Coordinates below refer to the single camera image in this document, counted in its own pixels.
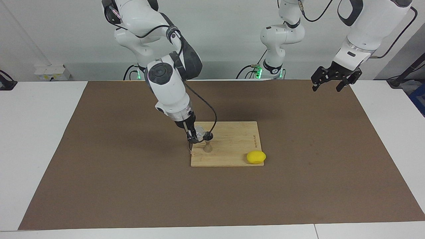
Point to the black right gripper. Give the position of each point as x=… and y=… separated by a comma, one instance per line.
x=185, y=122

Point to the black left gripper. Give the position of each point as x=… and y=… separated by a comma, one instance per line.
x=337, y=72

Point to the small clear glass cup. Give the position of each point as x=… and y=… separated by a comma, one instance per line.
x=200, y=131

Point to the steel double jigger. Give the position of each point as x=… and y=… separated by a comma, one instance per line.
x=208, y=148

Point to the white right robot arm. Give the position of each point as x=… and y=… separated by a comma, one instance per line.
x=166, y=83

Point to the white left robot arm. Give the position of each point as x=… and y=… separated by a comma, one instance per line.
x=372, y=26

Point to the wooden cutting board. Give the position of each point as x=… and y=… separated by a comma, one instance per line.
x=232, y=142

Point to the yellow lemon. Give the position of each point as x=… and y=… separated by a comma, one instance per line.
x=256, y=157

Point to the black stand pole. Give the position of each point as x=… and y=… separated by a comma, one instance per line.
x=403, y=74

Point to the brown table mat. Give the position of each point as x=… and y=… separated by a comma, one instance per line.
x=132, y=186

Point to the blue crate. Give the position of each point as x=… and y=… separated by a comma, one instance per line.
x=419, y=98

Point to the white wall socket box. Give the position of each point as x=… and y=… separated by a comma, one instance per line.
x=49, y=71

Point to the black clamp mount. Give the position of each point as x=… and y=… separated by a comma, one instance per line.
x=6, y=84

